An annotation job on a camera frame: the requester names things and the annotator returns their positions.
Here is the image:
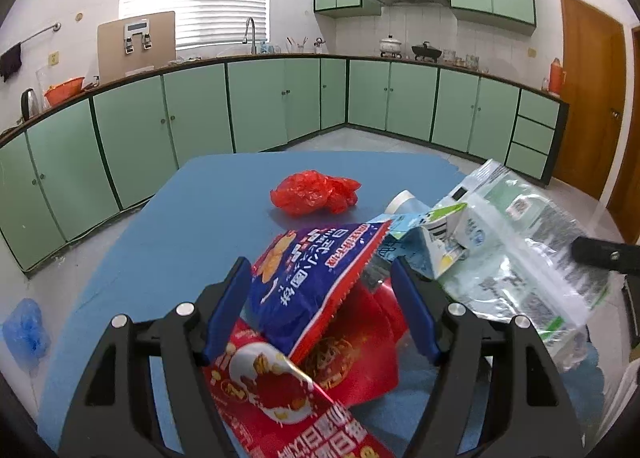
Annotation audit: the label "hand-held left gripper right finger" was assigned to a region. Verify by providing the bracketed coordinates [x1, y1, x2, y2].
[391, 257, 586, 458]

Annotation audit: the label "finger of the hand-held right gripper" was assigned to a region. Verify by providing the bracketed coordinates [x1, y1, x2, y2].
[571, 236, 640, 275]

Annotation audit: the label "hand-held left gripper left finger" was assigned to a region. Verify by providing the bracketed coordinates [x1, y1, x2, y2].
[59, 257, 253, 458]

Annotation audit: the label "red noodle packet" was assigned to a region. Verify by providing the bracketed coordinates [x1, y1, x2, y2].
[300, 278, 408, 409]

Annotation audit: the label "blue snack packet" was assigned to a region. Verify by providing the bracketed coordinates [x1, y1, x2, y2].
[247, 220, 392, 364]

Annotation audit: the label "clear printed plastic bag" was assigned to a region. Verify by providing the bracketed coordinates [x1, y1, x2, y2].
[440, 173, 613, 370]

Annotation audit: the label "red and white snack packet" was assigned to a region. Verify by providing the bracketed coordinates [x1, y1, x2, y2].
[205, 320, 396, 458]

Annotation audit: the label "blue and white paper cup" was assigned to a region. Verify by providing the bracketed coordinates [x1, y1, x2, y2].
[382, 190, 432, 239]

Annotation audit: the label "red plastic bag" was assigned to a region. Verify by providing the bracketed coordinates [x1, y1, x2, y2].
[270, 170, 362, 217]

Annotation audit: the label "wooden door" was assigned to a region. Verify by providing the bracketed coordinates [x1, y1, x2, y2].
[552, 0, 628, 199]
[607, 25, 640, 244]

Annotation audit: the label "blue plastic bag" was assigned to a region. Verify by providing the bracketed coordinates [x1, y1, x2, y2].
[1, 298, 52, 371]

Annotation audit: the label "green base cabinets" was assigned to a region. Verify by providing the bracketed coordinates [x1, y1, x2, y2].
[0, 55, 571, 279]

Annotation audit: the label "row of glass jars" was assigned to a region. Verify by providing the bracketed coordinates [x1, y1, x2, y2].
[442, 49, 488, 73]

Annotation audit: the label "black wok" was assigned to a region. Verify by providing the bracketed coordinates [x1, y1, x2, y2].
[411, 41, 443, 61]

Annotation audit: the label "red plastic basin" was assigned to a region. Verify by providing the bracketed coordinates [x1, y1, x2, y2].
[44, 77, 86, 106]

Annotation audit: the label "wooden cutting board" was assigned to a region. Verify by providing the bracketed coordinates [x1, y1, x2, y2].
[97, 11, 177, 85]

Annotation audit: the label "grey clip rack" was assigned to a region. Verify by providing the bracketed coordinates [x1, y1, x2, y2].
[122, 22, 153, 55]

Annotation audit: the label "dark cloth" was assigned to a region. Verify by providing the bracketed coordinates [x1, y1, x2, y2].
[0, 43, 23, 83]

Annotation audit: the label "metal towel rail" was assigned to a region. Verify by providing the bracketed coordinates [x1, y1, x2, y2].
[17, 22, 63, 46]

